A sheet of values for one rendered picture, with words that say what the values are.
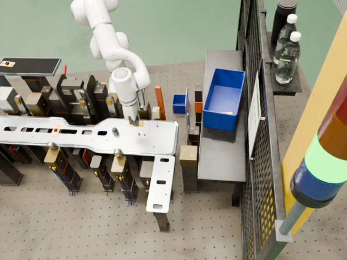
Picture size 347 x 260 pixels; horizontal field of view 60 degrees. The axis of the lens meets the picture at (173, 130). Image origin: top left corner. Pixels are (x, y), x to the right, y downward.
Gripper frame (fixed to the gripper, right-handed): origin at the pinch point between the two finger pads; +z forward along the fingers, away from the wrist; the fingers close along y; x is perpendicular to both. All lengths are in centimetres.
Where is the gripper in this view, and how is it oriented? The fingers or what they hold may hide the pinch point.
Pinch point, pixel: (135, 120)
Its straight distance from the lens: 151.2
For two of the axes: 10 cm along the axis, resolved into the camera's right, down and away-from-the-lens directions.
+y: -1.1, 8.1, -5.8
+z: 0.8, 5.9, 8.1
